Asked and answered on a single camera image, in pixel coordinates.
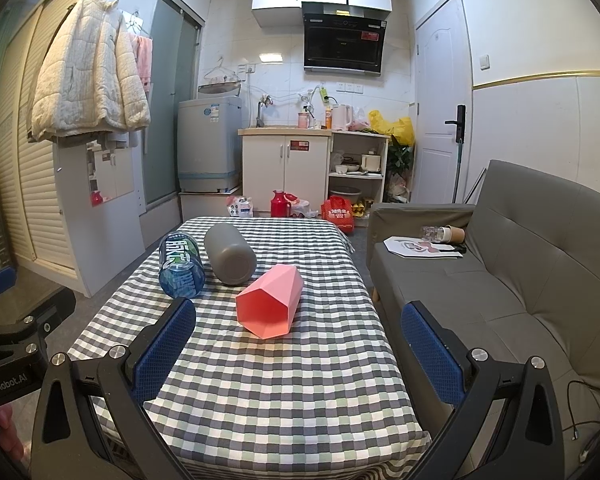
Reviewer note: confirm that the person's left hand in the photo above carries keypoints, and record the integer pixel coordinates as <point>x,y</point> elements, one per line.
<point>9,430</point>

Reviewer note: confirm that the metal faucet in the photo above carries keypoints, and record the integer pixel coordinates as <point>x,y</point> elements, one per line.
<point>260,112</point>

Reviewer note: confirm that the frosted glass door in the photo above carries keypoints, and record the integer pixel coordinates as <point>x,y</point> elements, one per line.
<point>167,110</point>

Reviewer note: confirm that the white puffer jacket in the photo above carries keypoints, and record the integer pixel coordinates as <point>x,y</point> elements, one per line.
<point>90,70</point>

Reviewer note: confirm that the white printed bag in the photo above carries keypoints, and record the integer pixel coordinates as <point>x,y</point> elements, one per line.
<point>240,207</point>

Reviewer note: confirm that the white washer platform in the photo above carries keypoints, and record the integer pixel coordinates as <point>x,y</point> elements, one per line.
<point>207,207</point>

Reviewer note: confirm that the white sink cabinet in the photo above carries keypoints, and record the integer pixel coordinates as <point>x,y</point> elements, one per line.
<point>282,175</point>

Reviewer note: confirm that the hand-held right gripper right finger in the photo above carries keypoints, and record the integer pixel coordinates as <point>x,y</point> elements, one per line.
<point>432,355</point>

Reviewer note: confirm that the green plant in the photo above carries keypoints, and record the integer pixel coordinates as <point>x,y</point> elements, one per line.
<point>400,160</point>

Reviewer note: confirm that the yellow plastic bag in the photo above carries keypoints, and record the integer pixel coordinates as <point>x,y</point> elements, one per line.
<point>400,130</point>

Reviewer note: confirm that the white door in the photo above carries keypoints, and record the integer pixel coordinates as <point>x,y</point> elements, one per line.
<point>440,100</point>

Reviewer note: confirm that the blue plastic bottle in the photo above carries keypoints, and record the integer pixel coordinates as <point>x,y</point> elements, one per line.
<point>181,266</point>

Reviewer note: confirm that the louvered wardrobe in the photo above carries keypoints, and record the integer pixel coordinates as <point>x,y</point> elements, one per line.
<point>35,200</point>

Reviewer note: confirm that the grey checkered tablecloth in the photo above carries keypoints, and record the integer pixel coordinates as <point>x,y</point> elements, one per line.
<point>280,390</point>

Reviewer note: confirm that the orange bottle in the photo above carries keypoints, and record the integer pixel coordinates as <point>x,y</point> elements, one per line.
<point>328,119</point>

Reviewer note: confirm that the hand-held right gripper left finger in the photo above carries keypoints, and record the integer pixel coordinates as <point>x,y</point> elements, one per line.
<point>164,347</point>

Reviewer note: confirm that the stacked bowls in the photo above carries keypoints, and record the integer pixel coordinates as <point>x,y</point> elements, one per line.
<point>347,167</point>

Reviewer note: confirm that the white printed paper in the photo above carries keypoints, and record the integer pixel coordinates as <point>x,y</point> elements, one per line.
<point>405,249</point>

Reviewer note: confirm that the pink towel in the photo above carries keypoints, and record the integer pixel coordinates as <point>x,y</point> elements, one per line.
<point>143,60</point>

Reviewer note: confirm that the red thermos jug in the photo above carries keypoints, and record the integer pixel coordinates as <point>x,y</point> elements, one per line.
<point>281,206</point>

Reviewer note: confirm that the brown paper cup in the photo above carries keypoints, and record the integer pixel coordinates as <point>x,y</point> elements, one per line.
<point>455,234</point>

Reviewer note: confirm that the white open shelf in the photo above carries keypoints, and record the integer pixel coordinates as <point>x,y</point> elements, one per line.
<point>385,160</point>

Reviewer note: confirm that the red shopping bag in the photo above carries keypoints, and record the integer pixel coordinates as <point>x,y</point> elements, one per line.
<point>338,212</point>

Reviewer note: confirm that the white light switch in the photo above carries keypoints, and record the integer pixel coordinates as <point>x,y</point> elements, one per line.
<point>485,63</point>

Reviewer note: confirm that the pink faceted cup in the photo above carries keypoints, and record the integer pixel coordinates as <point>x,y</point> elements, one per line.
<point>270,302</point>

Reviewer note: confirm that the black range hood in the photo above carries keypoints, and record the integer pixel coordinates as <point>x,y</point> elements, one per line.
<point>342,40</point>

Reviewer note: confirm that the white electric kettle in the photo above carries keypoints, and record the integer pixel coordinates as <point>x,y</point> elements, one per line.
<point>341,117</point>

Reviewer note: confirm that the white plastic bag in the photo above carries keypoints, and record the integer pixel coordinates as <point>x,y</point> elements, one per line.
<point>305,207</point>

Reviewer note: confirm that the grey cylindrical bottle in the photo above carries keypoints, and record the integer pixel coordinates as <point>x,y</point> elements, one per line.
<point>230,255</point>

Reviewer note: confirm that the grey fabric sofa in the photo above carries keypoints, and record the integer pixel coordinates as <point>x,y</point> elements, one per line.
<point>510,285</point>

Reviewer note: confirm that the clear plastic bottle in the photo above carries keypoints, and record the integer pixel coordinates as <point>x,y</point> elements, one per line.
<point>431,233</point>

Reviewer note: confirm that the grey washing machine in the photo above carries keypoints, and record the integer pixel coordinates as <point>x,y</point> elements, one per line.
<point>207,145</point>

